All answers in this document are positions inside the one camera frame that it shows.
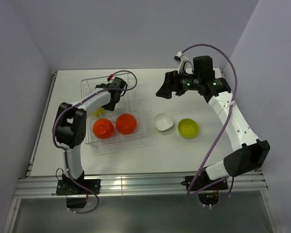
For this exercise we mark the black box under rail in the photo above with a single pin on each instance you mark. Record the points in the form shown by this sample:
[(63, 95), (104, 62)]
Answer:
[(76, 203)]

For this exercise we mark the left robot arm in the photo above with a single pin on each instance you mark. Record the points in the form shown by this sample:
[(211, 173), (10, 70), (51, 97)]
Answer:
[(69, 129)]

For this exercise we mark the aluminium rail front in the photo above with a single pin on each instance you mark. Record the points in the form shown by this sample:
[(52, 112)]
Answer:
[(133, 185)]

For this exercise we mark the orange bowl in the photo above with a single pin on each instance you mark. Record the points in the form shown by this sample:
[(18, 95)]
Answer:
[(126, 124), (103, 128)]

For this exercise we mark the wire dish rack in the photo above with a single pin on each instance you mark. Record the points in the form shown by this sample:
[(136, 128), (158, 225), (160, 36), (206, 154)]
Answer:
[(128, 104)]

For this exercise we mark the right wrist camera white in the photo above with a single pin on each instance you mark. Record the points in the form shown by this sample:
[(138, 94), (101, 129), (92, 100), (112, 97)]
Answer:
[(182, 61)]

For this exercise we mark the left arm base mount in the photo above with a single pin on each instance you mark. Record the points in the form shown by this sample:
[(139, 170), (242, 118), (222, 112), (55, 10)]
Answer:
[(68, 187)]

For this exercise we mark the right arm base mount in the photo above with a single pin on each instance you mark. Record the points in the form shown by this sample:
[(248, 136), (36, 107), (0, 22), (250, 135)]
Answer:
[(200, 182)]

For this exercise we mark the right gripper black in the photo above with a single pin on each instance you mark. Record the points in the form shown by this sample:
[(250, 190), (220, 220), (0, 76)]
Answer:
[(166, 90)]

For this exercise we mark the green bowl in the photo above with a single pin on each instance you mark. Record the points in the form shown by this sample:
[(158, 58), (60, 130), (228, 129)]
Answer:
[(98, 112), (188, 128)]

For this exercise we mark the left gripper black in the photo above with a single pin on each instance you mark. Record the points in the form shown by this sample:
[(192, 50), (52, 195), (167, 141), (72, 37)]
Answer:
[(109, 107)]

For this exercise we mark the white square bowl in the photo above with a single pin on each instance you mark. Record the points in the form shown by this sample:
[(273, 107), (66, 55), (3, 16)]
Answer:
[(162, 122)]

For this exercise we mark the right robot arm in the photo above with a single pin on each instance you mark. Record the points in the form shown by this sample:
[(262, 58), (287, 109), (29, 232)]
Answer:
[(249, 152)]

